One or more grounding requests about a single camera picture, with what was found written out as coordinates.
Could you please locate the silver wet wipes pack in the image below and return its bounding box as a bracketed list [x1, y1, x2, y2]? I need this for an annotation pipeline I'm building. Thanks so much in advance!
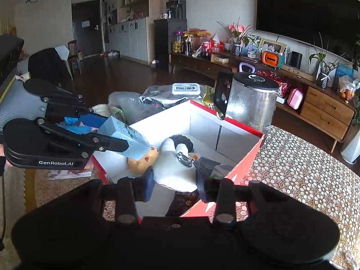
[139, 83, 206, 109]

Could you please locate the red white cardboard box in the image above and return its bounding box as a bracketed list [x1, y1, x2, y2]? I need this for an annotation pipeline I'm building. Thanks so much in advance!
[92, 101, 264, 218]

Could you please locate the fruit plastic bag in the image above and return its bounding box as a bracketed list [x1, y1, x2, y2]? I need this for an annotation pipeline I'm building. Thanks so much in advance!
[337, 75, 359, 104]

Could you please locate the black cylinder speaker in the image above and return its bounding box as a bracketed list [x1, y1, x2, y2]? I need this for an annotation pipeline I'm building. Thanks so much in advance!
[288, 51, 303, 70]

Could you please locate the white plush doll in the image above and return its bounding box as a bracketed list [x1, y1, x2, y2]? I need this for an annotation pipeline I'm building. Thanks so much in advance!
[127, 135, 196, 193]

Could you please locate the black side cabinet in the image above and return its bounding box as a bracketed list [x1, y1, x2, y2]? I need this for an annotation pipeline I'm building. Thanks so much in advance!
[154, 0, 187, 71]

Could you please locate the pink flower vase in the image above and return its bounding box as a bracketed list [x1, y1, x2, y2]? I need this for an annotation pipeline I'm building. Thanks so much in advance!
[217, 17, 253, 56]

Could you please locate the photo frame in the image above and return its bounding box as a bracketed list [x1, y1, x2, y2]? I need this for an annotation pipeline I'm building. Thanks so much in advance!
[259, 38, 287, 55]

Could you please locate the pink lunch case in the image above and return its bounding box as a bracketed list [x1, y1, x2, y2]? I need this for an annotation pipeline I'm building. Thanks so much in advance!
[287, 88, 303, 110]

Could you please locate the black bead bracelet ring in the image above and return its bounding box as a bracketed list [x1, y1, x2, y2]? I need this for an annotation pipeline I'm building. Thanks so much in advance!
[169, 133, 195, 153]

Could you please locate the yellow snack bag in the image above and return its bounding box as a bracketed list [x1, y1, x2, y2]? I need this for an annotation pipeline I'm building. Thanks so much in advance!
[202, 85, 215, 109]

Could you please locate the wooden tv sideboard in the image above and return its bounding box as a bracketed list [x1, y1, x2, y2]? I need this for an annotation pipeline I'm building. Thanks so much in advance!
[168, 53, 355, 143]

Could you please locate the red gift bag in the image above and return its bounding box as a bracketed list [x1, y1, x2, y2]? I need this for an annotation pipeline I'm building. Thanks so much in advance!
[256, 69, 294, 98]

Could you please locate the light blue carton box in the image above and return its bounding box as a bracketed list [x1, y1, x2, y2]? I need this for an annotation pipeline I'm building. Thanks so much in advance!
[98, 116, 151, 160]

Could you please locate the black television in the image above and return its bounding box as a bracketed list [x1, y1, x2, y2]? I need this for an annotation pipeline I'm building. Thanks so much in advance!
[256, 0, 359, 61]

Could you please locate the purple kettlebell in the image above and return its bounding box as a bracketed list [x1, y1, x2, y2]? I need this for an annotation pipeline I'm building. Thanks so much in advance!
[238, 62, 256, 74]

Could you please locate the small potted plant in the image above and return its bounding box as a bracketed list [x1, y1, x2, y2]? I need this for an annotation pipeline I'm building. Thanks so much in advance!
[309, 34, 346, 89]

